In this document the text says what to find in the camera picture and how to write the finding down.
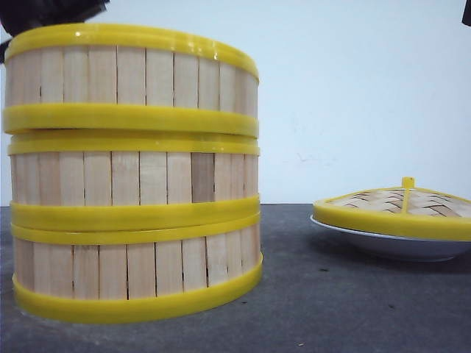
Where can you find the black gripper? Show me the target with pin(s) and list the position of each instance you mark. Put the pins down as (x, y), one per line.
(18, 16)

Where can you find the white plate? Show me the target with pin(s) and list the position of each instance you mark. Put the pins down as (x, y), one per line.
(401, 248)

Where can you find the woven bamboo steamer lid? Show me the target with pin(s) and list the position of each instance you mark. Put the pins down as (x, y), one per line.
(405, 211)

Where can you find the bamboo steamer basket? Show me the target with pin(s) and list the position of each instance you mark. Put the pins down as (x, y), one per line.
(108, 265)
(95, 187)
(115, 76)

